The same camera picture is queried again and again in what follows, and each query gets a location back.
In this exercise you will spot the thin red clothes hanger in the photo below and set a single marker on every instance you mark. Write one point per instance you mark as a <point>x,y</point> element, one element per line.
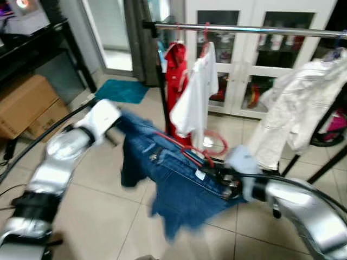
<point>206,38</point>
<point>177,33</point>

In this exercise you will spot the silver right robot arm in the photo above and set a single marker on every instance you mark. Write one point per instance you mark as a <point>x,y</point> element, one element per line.
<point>309,216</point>

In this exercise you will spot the black clothes rack silver rail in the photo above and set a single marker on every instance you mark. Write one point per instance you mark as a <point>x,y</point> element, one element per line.
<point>244,28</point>

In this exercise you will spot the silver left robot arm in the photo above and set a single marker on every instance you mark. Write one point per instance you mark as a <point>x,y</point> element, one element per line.
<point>65,151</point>

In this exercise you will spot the blue denim jeans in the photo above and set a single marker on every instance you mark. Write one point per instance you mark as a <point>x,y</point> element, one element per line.
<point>173,189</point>

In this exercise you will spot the white glass door cabinet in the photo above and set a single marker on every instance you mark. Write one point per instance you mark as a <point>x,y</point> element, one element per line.
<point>250,54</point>

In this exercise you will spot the dark grey curtain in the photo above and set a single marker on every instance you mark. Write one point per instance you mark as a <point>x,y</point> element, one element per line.
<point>138,43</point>

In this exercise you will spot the white shirt black red print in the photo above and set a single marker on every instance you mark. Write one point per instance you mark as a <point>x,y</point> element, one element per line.
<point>195,103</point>

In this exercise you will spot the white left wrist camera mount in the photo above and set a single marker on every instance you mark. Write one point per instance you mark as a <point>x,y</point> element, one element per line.
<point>100,116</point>

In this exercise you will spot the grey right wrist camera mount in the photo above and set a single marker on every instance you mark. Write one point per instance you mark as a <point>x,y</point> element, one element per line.
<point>241,160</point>

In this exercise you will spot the purple clothes hanger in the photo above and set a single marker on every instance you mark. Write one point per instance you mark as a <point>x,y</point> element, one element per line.
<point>337,49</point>

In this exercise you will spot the white desktop device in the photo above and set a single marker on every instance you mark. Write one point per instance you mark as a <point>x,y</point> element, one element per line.
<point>24,19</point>

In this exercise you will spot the brown cardboard box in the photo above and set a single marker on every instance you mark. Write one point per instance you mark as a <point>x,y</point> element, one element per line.
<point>27,103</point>

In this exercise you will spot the teal floor mat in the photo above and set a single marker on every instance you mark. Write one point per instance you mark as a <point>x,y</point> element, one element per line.
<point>122,92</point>

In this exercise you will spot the pink and black toy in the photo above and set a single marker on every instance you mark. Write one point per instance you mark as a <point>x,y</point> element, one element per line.
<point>337,122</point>

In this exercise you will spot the red polo shirt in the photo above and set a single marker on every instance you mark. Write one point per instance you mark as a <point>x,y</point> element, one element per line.
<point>174,76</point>

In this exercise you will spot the black desk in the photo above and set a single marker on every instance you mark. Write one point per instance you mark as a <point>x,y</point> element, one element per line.
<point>27,46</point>

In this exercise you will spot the white pants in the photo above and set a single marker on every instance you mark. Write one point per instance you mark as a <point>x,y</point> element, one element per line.
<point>293,108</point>

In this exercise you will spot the white framed glass door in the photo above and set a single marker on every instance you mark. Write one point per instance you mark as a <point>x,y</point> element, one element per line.
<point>108,32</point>

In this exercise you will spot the red plastic clothes hanger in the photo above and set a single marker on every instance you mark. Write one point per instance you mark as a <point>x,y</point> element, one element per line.
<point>162,135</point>

